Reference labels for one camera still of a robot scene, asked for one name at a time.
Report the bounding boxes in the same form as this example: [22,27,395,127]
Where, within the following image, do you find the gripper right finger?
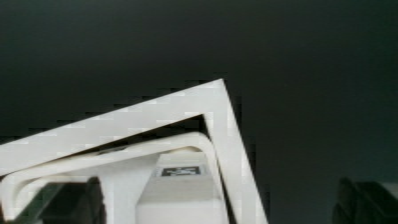
[333,178,398,224]

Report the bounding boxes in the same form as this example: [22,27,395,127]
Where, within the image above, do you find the white leg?
[135,152,228,224]

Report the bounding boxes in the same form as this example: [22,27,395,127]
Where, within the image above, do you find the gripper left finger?
[15,177,107,224]

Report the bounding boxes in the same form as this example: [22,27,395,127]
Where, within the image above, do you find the white front fence wall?
[0,80,269,224]

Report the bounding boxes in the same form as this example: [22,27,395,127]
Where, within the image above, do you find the white desk tabletop tray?
[0,132,224,224]

